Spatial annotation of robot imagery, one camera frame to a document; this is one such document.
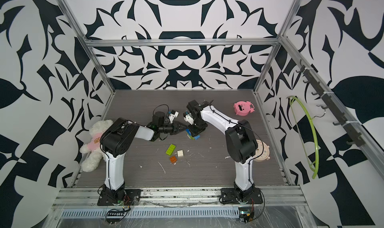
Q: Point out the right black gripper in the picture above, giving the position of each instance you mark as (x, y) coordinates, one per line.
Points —
(194, 131)

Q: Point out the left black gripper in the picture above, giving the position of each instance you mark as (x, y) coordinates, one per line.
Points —
(177, 128)

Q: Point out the lime green long lego brick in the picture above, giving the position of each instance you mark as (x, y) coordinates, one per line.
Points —
(170, 149)

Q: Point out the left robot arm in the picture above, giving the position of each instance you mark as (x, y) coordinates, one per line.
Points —
(116, 141)

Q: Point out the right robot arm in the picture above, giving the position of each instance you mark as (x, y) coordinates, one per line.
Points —
(242, 145)

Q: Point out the white lego brick left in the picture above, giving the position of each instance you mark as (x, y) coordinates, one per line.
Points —
(180, 153)

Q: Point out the orange lego brick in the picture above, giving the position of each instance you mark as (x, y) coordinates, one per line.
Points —
(173, 159)

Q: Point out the beige round clock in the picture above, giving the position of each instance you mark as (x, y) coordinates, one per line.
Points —
(262, 152)

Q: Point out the white teddy bear pink shirt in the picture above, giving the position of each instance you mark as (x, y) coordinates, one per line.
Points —
(93, 148)

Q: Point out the green hoop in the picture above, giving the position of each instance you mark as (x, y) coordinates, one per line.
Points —
(314, 166)

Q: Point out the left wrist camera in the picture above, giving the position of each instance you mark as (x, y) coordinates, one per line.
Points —
(161, 118)

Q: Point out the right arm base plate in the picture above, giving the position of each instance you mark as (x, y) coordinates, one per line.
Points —
(237, 196)

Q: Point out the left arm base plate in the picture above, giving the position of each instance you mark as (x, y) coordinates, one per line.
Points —
(119, 198)

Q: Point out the aluminium front rail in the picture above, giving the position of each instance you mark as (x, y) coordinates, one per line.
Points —
(170, 197)

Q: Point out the black hook rail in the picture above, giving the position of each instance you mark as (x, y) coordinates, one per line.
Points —
(333, 104)

